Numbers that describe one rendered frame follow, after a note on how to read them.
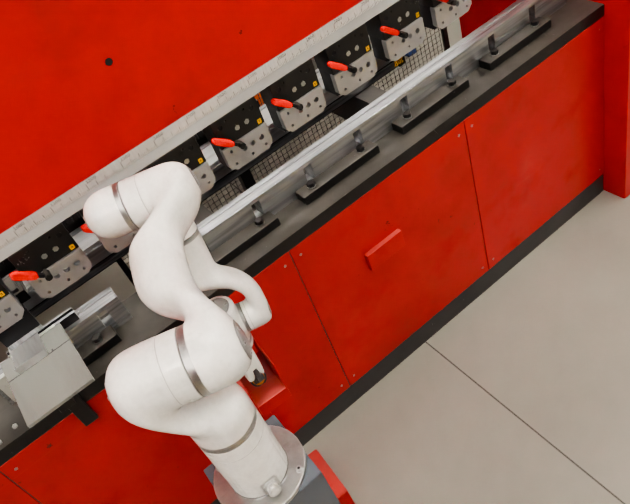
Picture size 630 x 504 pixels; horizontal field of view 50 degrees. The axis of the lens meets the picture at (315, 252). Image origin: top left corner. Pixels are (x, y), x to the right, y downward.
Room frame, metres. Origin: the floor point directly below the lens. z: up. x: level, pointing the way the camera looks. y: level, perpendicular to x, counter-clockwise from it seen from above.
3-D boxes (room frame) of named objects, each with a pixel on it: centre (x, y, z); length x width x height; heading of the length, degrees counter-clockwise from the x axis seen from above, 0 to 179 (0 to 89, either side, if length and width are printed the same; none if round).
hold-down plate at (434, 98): (1.84, -0.54, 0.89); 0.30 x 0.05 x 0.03; 111
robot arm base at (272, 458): (0.74, 0.26, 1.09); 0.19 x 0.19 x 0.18
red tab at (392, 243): (1.60, -0.22, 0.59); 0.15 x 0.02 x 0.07; 111
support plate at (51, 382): (1.25, 0.74, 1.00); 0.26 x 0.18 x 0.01; 21
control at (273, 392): (1.19, 0.33, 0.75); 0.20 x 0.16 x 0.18; 107
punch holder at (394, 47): (1.88, -0.49, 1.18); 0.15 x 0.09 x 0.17; 111
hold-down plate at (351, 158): (1.69, -0.16, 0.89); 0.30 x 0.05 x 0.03; 111
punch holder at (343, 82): (1.81, -0.30, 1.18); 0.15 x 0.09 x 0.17; 111
